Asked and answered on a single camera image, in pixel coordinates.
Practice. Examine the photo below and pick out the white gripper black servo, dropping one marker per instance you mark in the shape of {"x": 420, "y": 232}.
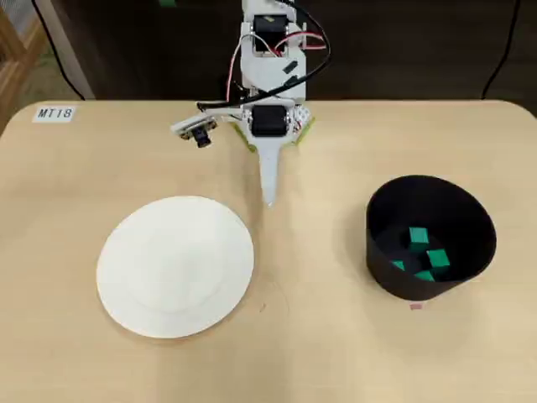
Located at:
{"x": 268, "y": 121}

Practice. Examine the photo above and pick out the green cube block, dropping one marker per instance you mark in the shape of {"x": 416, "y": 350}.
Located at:
{"x": 418, "y": 237}
{"x": 438, "y": 258}
{"x": 397, "y": 265}
{"x": 424, "y": 275}

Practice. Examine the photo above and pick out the white paper plate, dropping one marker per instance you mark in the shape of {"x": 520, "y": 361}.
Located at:
{"x": 176, "y": 268}

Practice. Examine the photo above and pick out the black round pot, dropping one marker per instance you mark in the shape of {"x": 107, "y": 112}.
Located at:
{"x": 423, "y": 289}

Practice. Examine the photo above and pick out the green tape piece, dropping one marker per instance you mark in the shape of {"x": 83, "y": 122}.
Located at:
{"x": 167, "y": 3}

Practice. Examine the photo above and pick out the small pink tape mark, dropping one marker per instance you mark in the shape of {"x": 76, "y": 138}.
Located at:
{"x": 416, "y": 306}

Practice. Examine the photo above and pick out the white MT18 label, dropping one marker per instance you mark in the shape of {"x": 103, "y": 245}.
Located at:
{"x": 54, "y": 113}

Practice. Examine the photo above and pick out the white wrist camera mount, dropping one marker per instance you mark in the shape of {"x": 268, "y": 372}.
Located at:
{"x": 193, "y": 126}

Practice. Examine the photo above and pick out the grey metal post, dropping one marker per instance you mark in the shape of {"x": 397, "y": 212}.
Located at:
{"x": 69, "y": 50}

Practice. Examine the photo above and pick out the light wooden furniture frame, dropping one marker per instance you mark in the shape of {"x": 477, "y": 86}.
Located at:
{"x": 17, "y": 63}

